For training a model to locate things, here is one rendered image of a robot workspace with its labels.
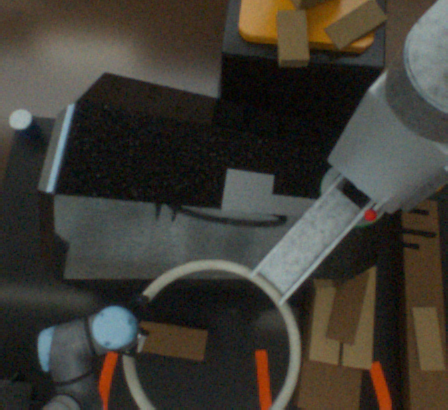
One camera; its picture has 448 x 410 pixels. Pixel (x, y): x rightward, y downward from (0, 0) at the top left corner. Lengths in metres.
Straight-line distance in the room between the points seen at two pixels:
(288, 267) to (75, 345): 0.65
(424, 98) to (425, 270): 1.66
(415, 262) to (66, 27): 2.06
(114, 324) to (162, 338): 1.11
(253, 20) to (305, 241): 0.87
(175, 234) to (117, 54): 1.38
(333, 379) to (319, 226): 0.94
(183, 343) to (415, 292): 1.01
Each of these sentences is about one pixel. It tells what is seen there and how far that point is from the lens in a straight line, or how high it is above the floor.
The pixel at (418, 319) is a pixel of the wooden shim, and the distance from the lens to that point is 2.54.
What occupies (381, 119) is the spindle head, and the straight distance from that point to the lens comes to 1.19.
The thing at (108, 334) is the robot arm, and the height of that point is 1.24.
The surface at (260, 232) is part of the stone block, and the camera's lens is 1.81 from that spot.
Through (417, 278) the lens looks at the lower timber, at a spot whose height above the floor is 0.13.
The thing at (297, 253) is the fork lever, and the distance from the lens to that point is 1.65.
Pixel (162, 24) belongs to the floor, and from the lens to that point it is 3.04.
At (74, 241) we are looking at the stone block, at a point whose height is 0.70.
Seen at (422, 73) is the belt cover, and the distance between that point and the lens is 1.02.
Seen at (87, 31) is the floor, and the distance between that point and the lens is 3.07.
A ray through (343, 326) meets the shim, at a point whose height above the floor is 0.26.
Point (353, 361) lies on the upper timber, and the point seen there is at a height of 0.25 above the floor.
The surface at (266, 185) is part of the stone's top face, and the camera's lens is 1.80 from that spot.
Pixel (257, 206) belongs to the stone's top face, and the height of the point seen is 0.82.
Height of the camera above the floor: 2.53
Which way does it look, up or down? 72 degrees down
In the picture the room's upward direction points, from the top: 3 degrees clockwise
